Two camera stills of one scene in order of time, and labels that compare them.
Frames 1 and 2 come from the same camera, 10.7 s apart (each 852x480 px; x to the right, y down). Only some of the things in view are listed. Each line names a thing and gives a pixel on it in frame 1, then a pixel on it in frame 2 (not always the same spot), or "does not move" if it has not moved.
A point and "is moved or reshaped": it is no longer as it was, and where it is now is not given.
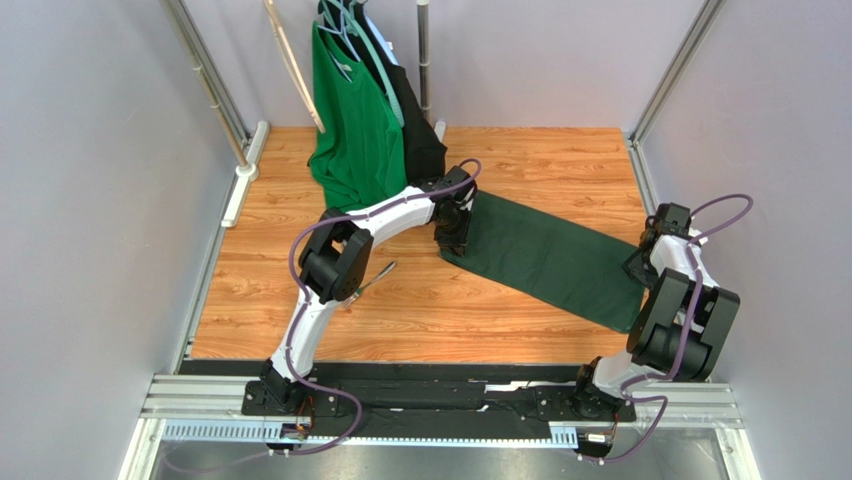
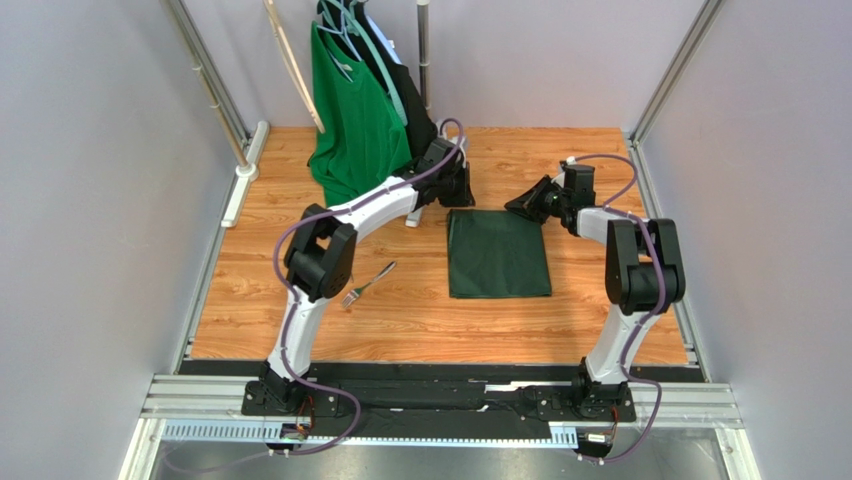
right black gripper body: x=637 y=267 → x=541 y=201
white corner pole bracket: x=248 y=173 does not move
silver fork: x=358 y=293 does not move
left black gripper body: x=454 y=233 → x=455 y=188
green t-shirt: x=360 y=149 does not move
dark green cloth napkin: x=559 y=262 is moved or reshaped
